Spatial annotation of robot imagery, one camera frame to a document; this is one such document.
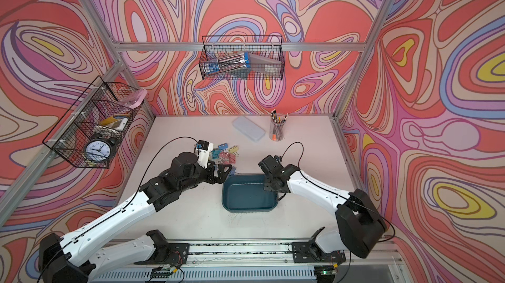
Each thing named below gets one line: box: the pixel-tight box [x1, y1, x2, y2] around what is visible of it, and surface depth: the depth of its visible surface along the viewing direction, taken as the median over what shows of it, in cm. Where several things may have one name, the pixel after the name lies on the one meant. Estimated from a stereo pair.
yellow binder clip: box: [228, 145, 240, 158], surface depth 105 cm
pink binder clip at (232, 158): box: [228, 152, 237, 164], surface depth 103 cm
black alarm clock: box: [84, 132, 116, 163], surface depth 69 cm
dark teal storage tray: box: [222, 174, 279, 214], surface depth 90 cm
